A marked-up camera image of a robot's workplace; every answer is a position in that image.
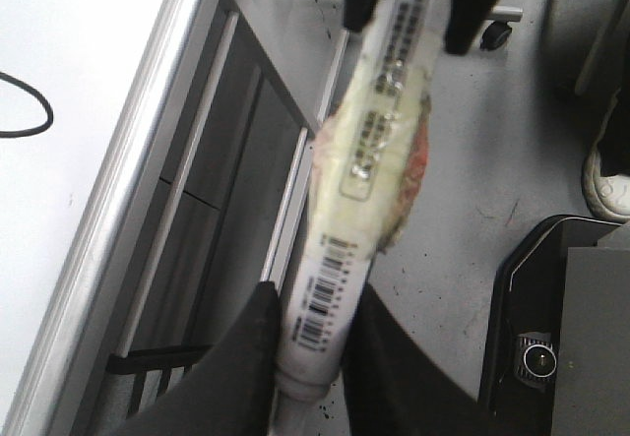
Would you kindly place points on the white whiteboard marker pen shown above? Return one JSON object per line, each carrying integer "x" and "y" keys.
{"x": 365, "y": 174}

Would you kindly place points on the white whiteboard with aluminium frame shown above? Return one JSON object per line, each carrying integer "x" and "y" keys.
{"x": 103, "y": 71}

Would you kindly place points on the white sneaker shoe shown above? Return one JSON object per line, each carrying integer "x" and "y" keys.
{"x": 605, "y": 175}

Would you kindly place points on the black caster wheel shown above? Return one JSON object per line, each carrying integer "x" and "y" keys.
{"x": 499, "y": 29}

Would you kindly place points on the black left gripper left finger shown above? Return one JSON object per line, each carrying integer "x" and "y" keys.
{"x": 230, "y": 391}

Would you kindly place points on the black and grey robot base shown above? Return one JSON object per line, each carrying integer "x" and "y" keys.
{"x": 556, "y": 359}

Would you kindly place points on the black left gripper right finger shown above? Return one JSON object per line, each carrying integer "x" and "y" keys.
{"x": 392, "y": 387}

